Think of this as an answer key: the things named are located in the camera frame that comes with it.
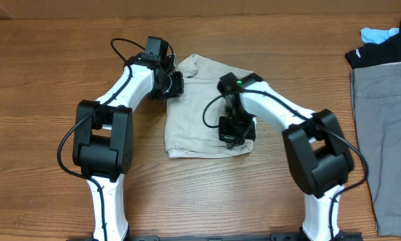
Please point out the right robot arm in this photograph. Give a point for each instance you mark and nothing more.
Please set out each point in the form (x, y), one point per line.
(318, 157)

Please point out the grey shorts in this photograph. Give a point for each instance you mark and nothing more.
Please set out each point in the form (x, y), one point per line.
(376, 104)

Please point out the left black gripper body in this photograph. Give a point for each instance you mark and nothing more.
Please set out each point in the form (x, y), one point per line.
(171, 87)

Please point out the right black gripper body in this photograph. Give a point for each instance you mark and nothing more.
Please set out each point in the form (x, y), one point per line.
(233, 130)

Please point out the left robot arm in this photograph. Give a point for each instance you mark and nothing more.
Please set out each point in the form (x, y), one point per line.
(103, 133)

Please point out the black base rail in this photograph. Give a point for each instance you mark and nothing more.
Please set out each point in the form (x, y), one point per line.
(217, 238)

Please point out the black garment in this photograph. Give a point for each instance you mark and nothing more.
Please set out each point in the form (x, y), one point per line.
(376, 54)

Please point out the light blue garment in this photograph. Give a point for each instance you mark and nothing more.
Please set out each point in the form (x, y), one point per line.
(377, 36)

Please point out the beige shorts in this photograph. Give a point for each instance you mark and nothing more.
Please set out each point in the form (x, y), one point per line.
(187, 134)

